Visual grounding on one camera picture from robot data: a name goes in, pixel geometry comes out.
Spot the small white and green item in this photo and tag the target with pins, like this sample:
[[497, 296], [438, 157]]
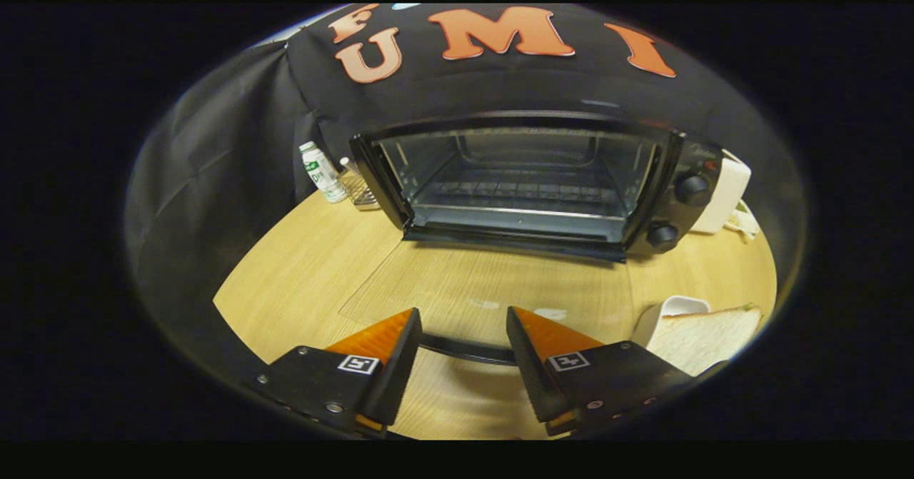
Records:
[[742, 220]]

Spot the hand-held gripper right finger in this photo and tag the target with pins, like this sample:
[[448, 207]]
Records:
[[528, 368]]

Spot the toast sandwich with lettuce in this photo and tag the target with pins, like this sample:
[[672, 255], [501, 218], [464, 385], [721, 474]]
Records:
[[707, 340]]

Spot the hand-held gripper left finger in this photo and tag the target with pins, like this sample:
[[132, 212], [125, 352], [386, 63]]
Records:
[[400, 365]]

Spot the black toaster oven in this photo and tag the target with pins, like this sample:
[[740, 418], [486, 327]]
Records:
[[691, 190]]

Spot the white pop-up toaster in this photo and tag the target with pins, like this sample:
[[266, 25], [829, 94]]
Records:
[[728, 186]]

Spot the white slotted plastic tray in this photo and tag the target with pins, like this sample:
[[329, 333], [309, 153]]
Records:
[[678, 306]]

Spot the white bottle with green label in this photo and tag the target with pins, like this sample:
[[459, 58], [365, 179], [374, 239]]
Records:
[[321, 172]]

